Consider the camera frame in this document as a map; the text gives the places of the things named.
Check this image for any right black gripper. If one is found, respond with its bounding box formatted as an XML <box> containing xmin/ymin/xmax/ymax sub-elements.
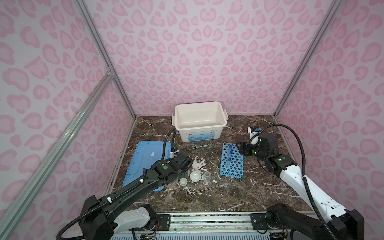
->
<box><xmin>234</xmin><ymin>140</ymin><xmax>269</xmax><ymax>162</ymax></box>

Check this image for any small white crucible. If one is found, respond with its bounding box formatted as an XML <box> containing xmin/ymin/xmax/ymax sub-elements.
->
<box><xmin>179</xmin><ymin>178</ymin><xmax>188</xmax><ymax>187</ymax></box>

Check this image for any clear glass beaker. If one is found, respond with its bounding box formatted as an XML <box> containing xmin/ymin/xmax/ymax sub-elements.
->
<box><xmin>202</xmin><ymin>171</ymin><xmax>212</xmax><ymax>183</ymax></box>

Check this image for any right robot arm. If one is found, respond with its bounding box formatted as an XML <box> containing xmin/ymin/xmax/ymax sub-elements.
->
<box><xmin>236</xmin><ymin>132</ymin><xmax>365</xmax><ymax>240</ymax></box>

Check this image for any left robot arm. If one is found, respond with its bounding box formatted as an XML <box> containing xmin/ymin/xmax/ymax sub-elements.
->
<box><xmin>79</xmin><ymin>152</ymin><xmax>194</xmax><ymax>240</ymax></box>

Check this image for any white evaporating dish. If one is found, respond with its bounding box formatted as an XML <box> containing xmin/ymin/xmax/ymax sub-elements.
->
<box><xmin>190</xmin><ymin>171</ymin><xmax>202</xmax><ymax>183</ymax></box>

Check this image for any blue test tube rack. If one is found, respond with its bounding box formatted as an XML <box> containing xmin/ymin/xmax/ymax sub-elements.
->
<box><xmin>220</xmin><ymin>143</ymin><xmax>244</xmax><ymax>179</ymax></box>

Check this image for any blue plastic box lid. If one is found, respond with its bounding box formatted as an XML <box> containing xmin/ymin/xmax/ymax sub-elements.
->
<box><xmin>123</xmin><ymin>141</ymin><xmax>163</xmax><ymax>188</ymax></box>

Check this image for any white plastic storage box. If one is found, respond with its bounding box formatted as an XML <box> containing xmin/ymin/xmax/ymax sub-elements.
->
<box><xmin>172</xmin><ymin>102</ymin><xmax>229</xmax><ymax>142</ymax></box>

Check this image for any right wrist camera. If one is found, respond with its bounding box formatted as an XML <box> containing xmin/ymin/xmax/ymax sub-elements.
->
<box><xmin>248</xmin><ymin>126</ymin><xmax>261</xmax><ymax>146</ymax></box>

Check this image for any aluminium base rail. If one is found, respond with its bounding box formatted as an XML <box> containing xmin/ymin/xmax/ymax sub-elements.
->
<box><xmin>79</xmin><ymin>211</ymin><xmax>343</xmax><ymax>240</ymax></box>

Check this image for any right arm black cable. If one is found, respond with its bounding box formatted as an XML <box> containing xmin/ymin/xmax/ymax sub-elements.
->
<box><xmin>249</xmin><ymin>123</ymin><xmax>340</xmax><ymax>240</ymax></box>

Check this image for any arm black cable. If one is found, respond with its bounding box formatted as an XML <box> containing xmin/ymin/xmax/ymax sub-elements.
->
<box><xmin>249</xmin><ymin>123</ymin><xmax>340</xmax><ymax>240</ymax></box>
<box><xmin>55</xmin><ymin>128</ymin><xmax>178</xmax><ymax>240</ymax></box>

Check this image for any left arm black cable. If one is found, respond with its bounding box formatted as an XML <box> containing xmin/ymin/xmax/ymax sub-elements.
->
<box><xmin>55</xmin><ymin>128</ymin><xmax>178</xmax><ymax>240</ymax></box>

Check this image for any right aluminium corner post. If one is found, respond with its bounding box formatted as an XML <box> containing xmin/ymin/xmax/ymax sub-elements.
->
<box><xmin>273</xmin><ymin>0</ymin><xmax>344</xmax><ymax>121</ymax></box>

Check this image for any diagonal aluminium frame bar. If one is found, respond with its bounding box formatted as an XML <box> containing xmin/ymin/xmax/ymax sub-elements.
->
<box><xmin>1</xmin><ymin>72</ymin><xmax>115</xmax><ymax>240</ymax></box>

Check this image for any aluminium corner frame post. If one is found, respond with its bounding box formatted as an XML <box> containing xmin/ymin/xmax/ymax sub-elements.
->
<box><xmin>73</xmin><ymin>0</ymin><xmax>137</xmax><ymax>120</ymax></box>

